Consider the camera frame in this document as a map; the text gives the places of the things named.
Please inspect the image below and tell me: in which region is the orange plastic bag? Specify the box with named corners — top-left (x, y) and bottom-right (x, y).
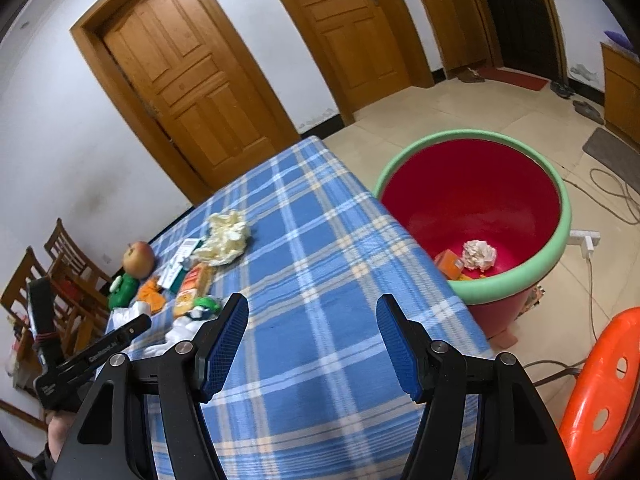
top-left (137, 275), bottom-right (166, 315)

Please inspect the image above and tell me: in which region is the large cream paper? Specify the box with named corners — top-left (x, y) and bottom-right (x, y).
top-left (192, 210), bottom-right (250, 266)

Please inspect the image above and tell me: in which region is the cream paper ball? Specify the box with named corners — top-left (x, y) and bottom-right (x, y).
top-left (461, 240), bottom-right (497, 272)

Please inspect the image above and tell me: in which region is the person's left hand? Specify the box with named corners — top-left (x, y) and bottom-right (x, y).
top-left (47, 411), bottom-right (76, 462)

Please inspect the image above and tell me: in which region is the green bottle cap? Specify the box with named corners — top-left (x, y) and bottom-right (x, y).
top-left (193, 296), bottom-right (222, 316)

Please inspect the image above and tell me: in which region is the green white toy bottle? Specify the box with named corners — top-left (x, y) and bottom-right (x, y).
top-left (107, 273), bottom-right (140, 311)

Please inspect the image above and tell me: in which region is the wooden chair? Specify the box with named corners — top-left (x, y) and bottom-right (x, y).
top-left (43, 218), bottom-right (112, 289)
top-left (1, 246), bottom-right (106, 358)

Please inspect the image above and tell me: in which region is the orange snack packet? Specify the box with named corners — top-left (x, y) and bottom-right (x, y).
top-left (172, 262), bottom-right (214, 318)

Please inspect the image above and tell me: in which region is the white teal medicine box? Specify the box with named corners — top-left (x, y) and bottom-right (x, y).
top-left (157, 238), bottom-right (204, 295)

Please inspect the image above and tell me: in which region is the red apple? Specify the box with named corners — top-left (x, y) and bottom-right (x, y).
top-left (122, 242), bottom-right (155, 280)

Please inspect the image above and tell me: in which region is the blue plaid tablecloth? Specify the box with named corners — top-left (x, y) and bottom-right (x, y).
top-left (153, 138), bottom-right (490, 479)

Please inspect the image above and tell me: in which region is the red bucket green rim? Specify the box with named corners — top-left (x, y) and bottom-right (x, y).
top-left (374, 129), bottom-right (572, 338)

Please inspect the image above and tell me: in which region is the orange plastic stool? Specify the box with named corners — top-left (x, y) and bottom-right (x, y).
top-left (560, 308), bottom-right (639, 479)

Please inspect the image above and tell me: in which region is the white power strip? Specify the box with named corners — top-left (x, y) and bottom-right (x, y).
top-left (567, 230), bottom-right (601, 261)

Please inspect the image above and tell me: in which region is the dark shoe by door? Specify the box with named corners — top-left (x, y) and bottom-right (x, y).
top-left (457, 67), bottom-right (485, 84)

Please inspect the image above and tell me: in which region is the grey floor mat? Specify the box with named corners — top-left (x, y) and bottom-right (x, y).
top-left (582, 127), bottom-right (640, 193)

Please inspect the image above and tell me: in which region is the red door mat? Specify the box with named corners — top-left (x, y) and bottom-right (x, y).
top-left (477, 67), bottom-right (548, 91)

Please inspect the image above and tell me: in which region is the dark slipper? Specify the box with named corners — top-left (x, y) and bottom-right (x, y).
top-left (573, 101), bottom-right (604, 125)

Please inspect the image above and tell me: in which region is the left wooden door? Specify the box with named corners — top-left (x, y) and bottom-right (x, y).
top-left (70, 0), bottom-right (299, 205)

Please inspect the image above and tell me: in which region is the wooden door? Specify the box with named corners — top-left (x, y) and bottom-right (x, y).
top-left (70, 0), bottom-right (299, 205)
top-left (281, 0), bottom-right (434, 125)

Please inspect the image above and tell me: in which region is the small wooden cabinet panel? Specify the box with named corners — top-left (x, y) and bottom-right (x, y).
top-left (421, 0), bottom-right (490, 79)

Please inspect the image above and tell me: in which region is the middle wooden door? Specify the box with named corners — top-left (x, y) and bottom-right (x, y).
top-left (281, 0), bottom-right (434, 125)

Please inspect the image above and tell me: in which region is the wooden sideboard cabinet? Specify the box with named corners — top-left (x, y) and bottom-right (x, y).
top-left (601, 44), bottom-right (640, 144)

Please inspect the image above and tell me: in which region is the purple object on cabinet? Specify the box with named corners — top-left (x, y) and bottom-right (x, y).
top-left (604, 30), bottom-right (634, 52)

